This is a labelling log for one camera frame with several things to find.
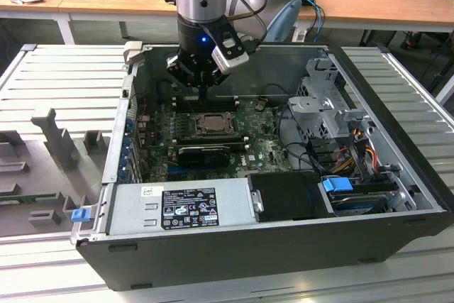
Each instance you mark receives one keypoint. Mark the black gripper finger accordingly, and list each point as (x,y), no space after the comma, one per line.
(200,93)
(205,93)

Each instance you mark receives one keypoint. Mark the square silver CPU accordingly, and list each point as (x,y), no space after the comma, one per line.
(216,122)

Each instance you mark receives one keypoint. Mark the CPU socket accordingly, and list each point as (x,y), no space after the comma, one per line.
(236,130)

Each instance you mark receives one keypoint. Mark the blue expansion slot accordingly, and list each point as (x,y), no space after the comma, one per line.
(174,172)

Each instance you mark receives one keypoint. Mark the black RAM slots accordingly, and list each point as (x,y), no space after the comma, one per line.
(213,140)
(220,104)

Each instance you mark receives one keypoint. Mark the round coin battery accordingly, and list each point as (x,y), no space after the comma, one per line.
(259,105)

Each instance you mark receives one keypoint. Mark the black graphics card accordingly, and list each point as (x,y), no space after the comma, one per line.
(202,157)

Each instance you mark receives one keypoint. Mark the green motherboard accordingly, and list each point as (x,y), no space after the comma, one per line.
(262,147)

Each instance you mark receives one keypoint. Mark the silver metal drive cage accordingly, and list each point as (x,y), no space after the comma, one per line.
(312,104)

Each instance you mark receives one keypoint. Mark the white barcode sticker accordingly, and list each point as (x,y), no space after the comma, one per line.
(152,191)

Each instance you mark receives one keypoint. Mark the black power supply label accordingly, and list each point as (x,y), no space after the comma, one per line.
(189,207)

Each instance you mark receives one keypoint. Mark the grey power supply unit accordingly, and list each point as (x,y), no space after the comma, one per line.
(131,210)

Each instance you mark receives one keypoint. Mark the hard disk in blue carrier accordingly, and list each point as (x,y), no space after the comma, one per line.
(337,184)

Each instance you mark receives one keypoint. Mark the black open PC case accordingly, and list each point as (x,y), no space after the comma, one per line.
(248,257)

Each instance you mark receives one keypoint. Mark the blue plastic case latch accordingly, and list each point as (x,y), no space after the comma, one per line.
(79,216)

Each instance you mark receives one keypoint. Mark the grey parts rack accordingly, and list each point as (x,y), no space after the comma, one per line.
(46,175)

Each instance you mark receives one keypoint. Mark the green RAM stick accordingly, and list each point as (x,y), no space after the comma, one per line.
(28,197)

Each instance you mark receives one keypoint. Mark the white camera on black bracket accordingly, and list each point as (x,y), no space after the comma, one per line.
(230,54)

